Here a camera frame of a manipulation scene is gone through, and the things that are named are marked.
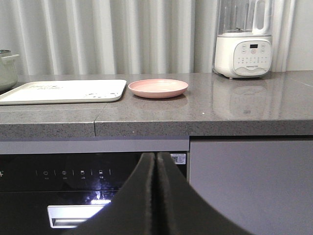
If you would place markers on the green electric cooking pot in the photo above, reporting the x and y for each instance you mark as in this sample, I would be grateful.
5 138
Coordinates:
8 74

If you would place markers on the pink round plate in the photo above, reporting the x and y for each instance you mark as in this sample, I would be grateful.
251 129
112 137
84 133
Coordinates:
158 88

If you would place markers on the white blender appliance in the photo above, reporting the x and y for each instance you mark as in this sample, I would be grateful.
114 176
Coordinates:
244 39

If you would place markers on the grey cabinet door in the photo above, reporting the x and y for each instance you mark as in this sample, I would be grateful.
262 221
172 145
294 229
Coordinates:
265 187

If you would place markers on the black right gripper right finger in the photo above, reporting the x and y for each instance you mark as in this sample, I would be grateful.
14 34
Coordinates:
182 211

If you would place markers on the black built-in drawer cabinet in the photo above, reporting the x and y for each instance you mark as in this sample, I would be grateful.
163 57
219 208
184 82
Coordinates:
51 194

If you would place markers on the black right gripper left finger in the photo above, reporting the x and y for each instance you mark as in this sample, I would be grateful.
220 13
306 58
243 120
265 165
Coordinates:
130 211

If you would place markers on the cream bear tray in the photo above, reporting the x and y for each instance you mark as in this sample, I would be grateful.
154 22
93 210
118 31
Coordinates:
71 91

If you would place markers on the grey white curtain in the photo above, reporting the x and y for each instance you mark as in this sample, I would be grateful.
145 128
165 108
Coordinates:
109 36

